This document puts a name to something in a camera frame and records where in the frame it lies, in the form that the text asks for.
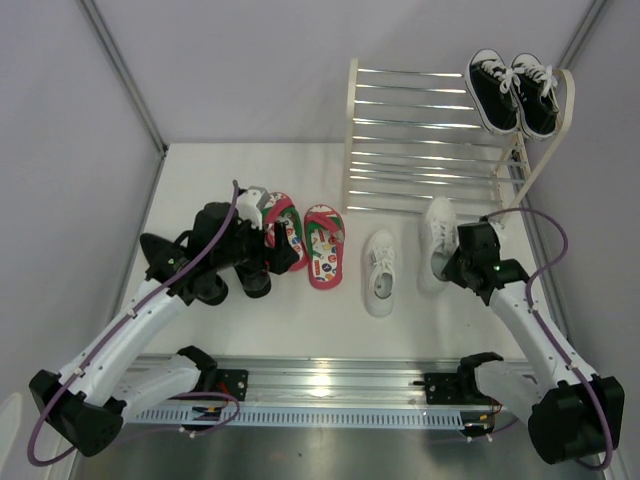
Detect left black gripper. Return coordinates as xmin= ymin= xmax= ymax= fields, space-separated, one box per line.
xmin=213 ymin=214 xmax=299 ymax=275

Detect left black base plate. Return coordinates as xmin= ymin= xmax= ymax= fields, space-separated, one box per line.
xmin=214 ymin=369 xmax=249 ymax=402

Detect right aluminium frame post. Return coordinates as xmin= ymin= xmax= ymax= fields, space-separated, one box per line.
xmin=555 ymin=0 xmax=614 ymax=70

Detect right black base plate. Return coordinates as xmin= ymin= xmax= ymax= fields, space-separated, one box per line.
xmin=424 ymin=372 xmax=465 ymax=405

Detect cream shoe rack chrome bars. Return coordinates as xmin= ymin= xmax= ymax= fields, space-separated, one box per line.
xmin=341 ymin=59 xmax=575 ymax=217

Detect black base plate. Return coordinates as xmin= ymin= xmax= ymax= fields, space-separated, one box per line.
xmin=214 ymin=369 xmax=249 ymax=402
xmin=424 ymin=372 xmax=465 ymax=405

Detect aluminium frame post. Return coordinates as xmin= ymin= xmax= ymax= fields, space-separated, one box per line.
xmin=555 ymin=0 xmax=614 ymax=70
xmin=76 ymin=0 xmax=168 ymax=157

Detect right black canvas sneaker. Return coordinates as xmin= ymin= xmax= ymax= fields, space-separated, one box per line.
xmin=511 ymin=53 xmax=559 ymax=140

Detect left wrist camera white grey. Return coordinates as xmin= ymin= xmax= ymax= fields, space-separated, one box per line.
xmin=236 ymin=186 xmax=270 ymax=230

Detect left aluminium frame post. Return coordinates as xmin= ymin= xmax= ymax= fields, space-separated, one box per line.
xmin=76 ymin=0 xmax=168 ymax=157

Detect black canvas sneaker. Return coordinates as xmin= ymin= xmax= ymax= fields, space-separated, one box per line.
xmin=511 ymin=53 xmax=559 ymax=140
xmin=465 ymin=49 xmax=520 ymax=135

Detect slotted grey cable duct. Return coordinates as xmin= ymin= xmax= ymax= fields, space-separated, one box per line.
xmin=130 ymin=405 xmax=492 ymax=430

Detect left black canvas sneaker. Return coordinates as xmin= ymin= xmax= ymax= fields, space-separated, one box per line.
xmin=465 ymin=49 xmax=520 ymax=135

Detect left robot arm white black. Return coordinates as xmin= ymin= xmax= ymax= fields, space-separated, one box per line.
xmin=29 ymin=202 xmax=298 ymax=457

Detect red green flip-flop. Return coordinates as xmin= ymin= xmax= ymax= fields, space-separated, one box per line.
xmin=304 ymin=204 xmax=346 ymax=290
xmin=263 ymin=192 xmax=309 ymax=272

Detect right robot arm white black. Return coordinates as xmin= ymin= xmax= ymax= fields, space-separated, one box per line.
xmin=444 ymin=220 xmax=625 ymax=469

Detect white sneaker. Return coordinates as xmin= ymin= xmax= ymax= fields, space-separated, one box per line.
xmin=362 ymin=229 xmax=396 ymax=318
xmin=418 ymin=197 xmax=457 ymax=295

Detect aluminium mounting rail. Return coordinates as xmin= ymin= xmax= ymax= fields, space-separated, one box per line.
xmin=124 ymin=353 xmax=551 ymax=414

